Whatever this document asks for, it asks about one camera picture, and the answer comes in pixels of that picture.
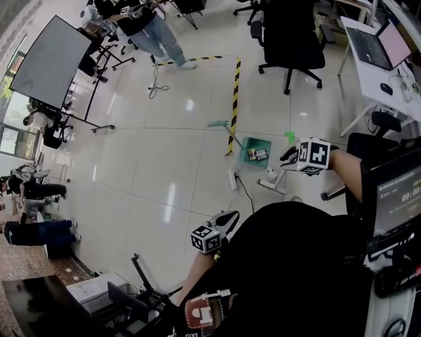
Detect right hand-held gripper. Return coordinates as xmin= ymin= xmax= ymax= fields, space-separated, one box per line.
xmin=279 ymin=137 xmax=332 ymax=176

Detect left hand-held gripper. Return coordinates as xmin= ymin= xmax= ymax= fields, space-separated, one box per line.
xmin=190 ymin=210 xmax=241 ymax=255

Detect green dustpan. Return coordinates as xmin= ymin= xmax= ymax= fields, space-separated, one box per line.
xmin=235 ymin=136 xmax=273 ymax=169

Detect person's right forearm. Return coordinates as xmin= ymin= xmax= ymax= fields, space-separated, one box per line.
xmin=328 ymin=149 xmax=363 ymax=205

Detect person's left forearm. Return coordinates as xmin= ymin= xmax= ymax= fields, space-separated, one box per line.
xmin=176 ymin=250 xmax=218 ymax=307

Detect long white power strip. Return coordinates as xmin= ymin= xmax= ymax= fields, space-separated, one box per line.
xmin=257 ymin=178 xmax=287 ymax=196

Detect person's black shirt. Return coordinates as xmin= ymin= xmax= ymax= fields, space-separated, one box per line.
xmin=170 ymin=201 xmax=376 ymax=337

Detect yellow black hazard tape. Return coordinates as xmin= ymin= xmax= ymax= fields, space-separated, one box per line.
xmin=224 ymin=57 xmax=243 ymax=157
xmin=154 ymin=55 xmax=243 ymax=67

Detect teal broom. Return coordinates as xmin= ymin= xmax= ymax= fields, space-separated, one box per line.
xmin=207 ymin=119 xmax=244 ymax=148

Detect black armrest office chair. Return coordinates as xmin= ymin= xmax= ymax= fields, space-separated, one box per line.
xmin=320 ymin=111 xmax=412 ymax=219

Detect black metal stand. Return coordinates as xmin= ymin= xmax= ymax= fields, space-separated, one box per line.
xmin=107 ymin=252 xmax=184 ymax=334

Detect white desk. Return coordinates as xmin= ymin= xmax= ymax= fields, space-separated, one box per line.
xmin=337 ymin=14 xmax=421 ymax=138

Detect black screen with timer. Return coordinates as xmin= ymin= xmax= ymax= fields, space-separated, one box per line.
xmin=363 ymin=149 xmax=421 ymax=251

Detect black laptop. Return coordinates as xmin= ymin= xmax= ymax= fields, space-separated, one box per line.
xmin=345 ymin=19 xmax=412 ymax=72

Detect white box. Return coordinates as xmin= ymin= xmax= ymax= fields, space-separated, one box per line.
xmin=65 ymin=271 xmax=130 ymax=314

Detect black chair base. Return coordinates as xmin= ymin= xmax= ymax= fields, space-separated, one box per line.
xmin=232 ymin=0 xmax=264 ymax=18

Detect black table legs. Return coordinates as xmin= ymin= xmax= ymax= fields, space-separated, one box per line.
xmin=172 ymin=0 xmax=207 ymax=31

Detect black swivel chair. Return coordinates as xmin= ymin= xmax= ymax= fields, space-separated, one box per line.
xmin=23 ymin=108 xmax=75 ymax=151

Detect black wheeled chair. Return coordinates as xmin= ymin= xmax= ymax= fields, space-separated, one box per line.
xmin=107 ymin=31 xmax=137 ymax=72

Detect dark glossy table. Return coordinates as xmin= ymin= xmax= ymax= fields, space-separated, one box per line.
xmin=1 ymin=274 xmax=95 ymax=337

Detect large black screen on stand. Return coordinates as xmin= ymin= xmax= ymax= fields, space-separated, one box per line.
xmin=9 ymin=14 xmax=136 ymax=134

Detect white round device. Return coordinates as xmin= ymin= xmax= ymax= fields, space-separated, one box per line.
xmin=80 ymin=5 xmax=99 ymax=24

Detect black power cable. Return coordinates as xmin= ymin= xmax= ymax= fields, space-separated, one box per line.
xmin=235 ymin=175 xmax=255 ymax=212

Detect white cables on desk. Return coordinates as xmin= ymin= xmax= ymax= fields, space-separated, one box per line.
xmin=390 ymin=72 xmax=414 ymax=103

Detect black cable with plug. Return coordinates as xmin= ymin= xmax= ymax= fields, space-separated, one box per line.
xmin=147 ymin=55 xmax=170 ymax=100

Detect black clamp mount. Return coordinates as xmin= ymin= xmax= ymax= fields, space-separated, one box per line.
xmin=366 ymin=230 xmax=421 ymax=299

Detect white stand post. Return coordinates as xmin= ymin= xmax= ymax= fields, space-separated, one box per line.
xmin=363 ymin=283 xmax=417 ymax=337

